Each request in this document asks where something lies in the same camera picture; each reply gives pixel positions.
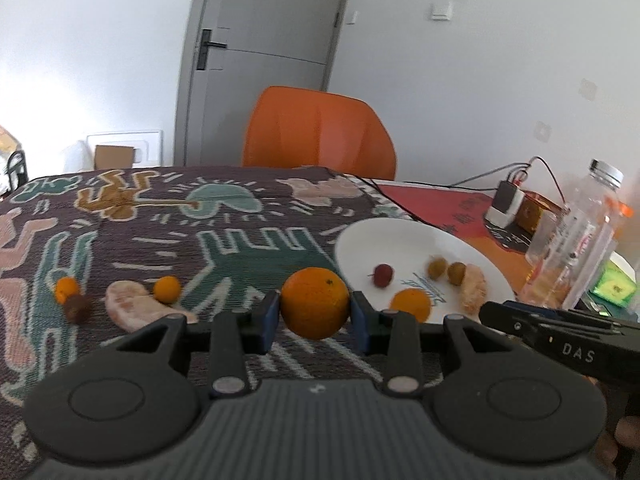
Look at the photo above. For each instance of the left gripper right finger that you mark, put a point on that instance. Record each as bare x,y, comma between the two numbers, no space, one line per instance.
394,335

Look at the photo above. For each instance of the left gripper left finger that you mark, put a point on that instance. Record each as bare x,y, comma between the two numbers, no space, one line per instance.
234,335

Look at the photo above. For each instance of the medium orange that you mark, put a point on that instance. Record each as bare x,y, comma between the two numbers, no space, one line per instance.
413,301

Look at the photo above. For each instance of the red cherry fruit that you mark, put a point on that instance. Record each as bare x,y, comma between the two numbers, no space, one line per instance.
382,275

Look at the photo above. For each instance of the yellow plum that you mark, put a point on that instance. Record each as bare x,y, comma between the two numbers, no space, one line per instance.
456,273
436,268

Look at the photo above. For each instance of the small tangerine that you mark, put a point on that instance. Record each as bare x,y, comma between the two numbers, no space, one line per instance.
64,288
167,290

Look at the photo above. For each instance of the large orange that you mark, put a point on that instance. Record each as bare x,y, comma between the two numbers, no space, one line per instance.
314,303

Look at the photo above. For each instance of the peeled pomelo piece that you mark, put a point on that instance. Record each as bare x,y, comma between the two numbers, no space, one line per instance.
131,307
473,290

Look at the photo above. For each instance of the dark brown fruit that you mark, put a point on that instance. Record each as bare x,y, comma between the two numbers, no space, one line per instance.
77,309

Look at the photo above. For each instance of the small tangerine back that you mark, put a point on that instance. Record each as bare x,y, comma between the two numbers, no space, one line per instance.
64,288

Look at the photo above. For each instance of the person's right hand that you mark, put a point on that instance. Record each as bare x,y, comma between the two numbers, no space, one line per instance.
617,450

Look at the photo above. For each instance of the green package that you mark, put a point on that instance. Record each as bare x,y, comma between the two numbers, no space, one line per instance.
618,283

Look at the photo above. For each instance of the clear plastic bottle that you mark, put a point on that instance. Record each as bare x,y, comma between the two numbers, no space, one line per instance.
581,240

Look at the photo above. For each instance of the orange red mat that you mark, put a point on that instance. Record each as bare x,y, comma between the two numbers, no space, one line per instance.
462,214

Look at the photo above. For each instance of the orange gold box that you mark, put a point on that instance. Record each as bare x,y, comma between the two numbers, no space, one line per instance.
532,207

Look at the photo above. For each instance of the patterned woven blanket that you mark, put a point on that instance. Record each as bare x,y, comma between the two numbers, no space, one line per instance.
228,234

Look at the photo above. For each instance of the charger power block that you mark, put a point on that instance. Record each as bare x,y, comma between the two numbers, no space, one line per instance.
505,204

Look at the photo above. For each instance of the orange chair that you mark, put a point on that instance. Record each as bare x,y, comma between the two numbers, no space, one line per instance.
293,127

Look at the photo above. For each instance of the cardboard box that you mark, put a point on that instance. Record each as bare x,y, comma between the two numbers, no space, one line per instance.
108,157

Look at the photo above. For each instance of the paper bag on cart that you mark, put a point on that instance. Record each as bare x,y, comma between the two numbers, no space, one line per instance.
8,144

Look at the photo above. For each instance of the grey door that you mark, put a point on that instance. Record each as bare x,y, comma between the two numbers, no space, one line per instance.
270,43

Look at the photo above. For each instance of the black door handle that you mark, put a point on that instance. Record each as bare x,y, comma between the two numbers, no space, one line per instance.
206,43

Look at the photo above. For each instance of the white light switch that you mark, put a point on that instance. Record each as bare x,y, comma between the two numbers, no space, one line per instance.
442,11

